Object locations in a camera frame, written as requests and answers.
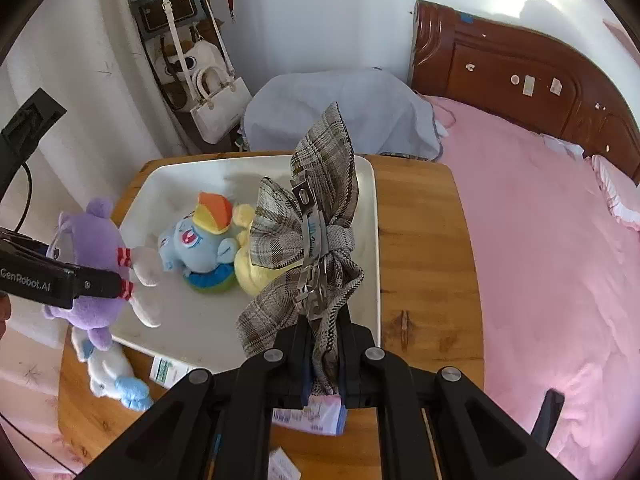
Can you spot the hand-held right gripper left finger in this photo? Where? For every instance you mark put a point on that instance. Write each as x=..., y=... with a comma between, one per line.
x=292, y=362

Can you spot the blue satchel bag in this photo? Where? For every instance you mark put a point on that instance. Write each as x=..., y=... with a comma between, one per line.
x=165, y=7

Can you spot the white rectangular tray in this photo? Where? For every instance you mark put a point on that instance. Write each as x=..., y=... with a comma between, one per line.
x=200, y=320

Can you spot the white handbag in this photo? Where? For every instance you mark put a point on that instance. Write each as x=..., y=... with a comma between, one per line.
x=220, y=110

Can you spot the pink ruffled pillow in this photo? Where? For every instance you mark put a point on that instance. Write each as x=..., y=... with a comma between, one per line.
x=617, y=190

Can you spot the plaid fabric hair bow clip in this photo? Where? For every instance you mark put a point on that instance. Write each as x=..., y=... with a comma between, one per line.
x=325, y=175

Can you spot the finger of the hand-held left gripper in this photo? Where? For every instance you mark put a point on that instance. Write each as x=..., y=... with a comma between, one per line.
x=97, y=285

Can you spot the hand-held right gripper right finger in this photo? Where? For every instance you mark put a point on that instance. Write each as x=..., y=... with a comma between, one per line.
x=352, y=360

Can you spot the small white paper box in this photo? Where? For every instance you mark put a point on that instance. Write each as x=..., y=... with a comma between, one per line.
x=282, y=467

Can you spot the grey-blue cloth cover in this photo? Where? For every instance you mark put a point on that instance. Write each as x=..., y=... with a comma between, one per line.
x=340, y=110

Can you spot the purple plush toy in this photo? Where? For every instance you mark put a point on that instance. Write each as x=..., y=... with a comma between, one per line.
x=95, y=240

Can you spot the white folded cloth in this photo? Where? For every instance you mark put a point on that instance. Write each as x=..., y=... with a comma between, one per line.
x=562, y=146

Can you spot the yellow plush toy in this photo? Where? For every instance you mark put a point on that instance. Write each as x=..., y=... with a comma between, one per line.
x=260, y=272

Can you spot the white and blue plush toy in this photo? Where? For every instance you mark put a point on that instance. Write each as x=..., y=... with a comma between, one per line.
x=107, y=375

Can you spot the blue pony plush toy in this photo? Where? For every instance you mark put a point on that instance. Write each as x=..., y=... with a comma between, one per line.
x=200, y=245

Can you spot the white plush bag with eyes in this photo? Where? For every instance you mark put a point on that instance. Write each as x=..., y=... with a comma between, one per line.
x=200, y=55

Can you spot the carved wooden headboard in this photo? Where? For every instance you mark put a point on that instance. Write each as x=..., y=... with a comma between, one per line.
x=500, y=65

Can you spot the pink and blue tissue packet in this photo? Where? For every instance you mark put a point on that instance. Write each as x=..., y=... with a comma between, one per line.
x=310, y=417

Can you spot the small green and white box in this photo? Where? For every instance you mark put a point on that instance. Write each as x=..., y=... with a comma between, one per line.
x=167, y=371

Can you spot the pink bed sheet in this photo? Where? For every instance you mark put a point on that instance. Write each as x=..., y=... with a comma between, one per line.
x=550, y=270

